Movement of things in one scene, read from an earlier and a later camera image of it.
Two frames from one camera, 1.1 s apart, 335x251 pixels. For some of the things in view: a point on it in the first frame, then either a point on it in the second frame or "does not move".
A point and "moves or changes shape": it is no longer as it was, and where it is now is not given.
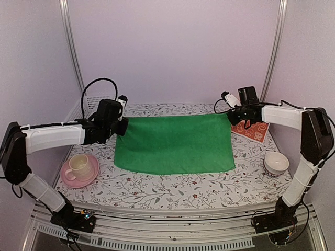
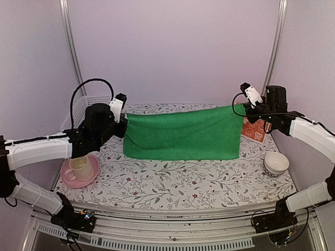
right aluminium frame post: x=281 y=23 does not move
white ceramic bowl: x=276 y=163 does not move
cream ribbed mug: x=82 y=168 does not move
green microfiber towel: x=176 y=145 moves or changes shape
